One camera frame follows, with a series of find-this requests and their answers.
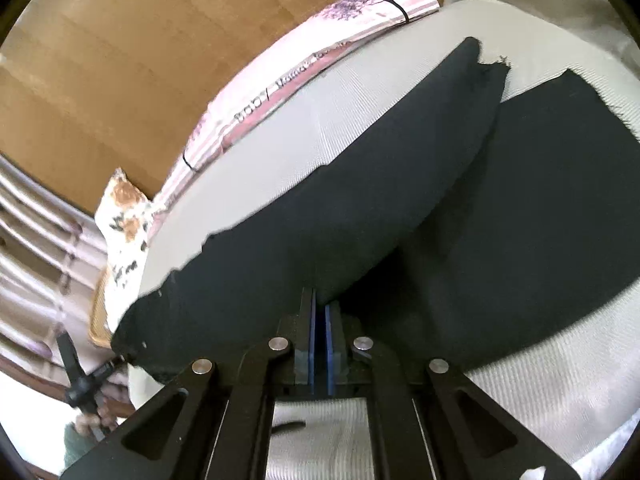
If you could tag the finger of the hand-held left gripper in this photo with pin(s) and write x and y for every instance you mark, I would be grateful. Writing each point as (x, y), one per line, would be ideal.
(107, 370)

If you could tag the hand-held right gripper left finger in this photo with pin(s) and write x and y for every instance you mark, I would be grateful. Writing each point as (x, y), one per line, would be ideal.
(312, 345)

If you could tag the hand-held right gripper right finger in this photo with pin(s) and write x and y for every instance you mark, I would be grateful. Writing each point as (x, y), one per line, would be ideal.
(329, 345)

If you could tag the black pants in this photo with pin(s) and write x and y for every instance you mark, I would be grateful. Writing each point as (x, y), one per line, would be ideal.
(380, 200)

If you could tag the person's green-sleeved left forearm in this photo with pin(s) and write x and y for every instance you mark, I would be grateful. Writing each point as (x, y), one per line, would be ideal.
(77, 450)

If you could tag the person's left hand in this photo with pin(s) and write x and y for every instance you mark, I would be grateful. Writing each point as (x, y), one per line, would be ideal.
(97, 420)

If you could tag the wicker chair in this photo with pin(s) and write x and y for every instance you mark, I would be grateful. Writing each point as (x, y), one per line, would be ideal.
(100, 320)

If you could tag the beige pleated curtain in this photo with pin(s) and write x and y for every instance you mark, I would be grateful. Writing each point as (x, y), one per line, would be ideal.
(40, 260)

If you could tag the floral pillow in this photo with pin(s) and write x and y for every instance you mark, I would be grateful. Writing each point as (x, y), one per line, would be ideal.
(125, 220)

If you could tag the grey woven bed mat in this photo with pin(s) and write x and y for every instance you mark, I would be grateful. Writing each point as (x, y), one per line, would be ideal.
(300, 125)

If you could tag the pink striped bed sheet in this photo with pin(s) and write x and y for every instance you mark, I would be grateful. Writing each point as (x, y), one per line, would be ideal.
(260, 95)

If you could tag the white blanket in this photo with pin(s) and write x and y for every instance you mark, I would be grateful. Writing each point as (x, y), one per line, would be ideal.
(540, 5)

